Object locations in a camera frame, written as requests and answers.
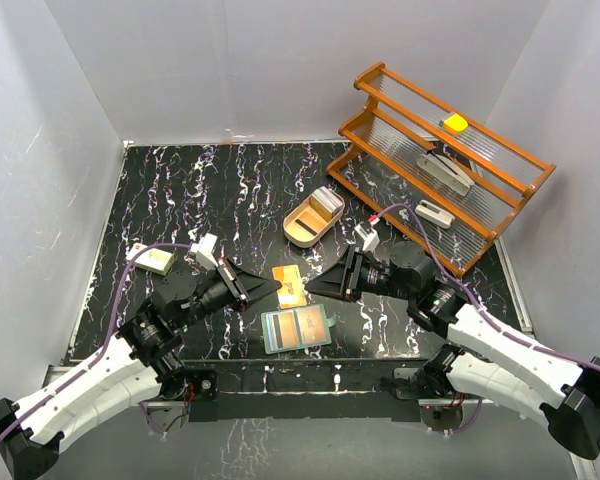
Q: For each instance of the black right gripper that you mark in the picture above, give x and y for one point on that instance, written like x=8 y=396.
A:
x=337 y=280

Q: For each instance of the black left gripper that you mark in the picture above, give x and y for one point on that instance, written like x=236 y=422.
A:
x=252 y=285

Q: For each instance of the orange credit card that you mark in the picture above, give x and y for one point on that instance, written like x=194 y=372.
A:
x=312 y=325
x=291 y=294
x=284 y=330

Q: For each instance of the green card holder wallet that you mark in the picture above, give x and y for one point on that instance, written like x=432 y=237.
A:
x=267 y=335

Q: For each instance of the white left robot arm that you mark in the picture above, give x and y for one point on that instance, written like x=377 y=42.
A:
x=138 y=364

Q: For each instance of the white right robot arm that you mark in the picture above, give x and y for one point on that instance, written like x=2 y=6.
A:
x=481 y=356

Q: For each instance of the card with black stripe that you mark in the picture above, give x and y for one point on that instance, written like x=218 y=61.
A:
x=309 y=223

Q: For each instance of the stack of credit cards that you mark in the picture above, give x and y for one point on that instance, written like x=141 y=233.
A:
x=326 y=202

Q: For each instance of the beige oval tray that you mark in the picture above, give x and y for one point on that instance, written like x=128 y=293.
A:
x=297 y=235

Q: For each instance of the small white cardboard box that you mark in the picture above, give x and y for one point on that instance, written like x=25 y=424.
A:
x=153 y=260

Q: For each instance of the small white stapler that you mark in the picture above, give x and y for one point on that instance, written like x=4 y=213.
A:
x=434 y=214

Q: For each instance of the orange wooden shelf rack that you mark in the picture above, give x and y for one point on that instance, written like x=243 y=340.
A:
x=398 y=122

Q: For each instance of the grey stapler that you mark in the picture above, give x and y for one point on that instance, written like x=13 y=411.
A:
x=446 y=172

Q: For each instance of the yellow sticky note block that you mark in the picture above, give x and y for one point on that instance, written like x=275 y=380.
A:
x=453 y=123

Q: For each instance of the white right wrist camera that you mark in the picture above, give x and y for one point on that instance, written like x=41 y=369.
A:
x=367 y=235

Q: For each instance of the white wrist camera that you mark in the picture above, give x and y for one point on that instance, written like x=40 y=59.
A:
x=367 y=235
x=202 y=251

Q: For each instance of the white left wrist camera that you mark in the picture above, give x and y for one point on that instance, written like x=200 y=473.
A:
x=202 y=251

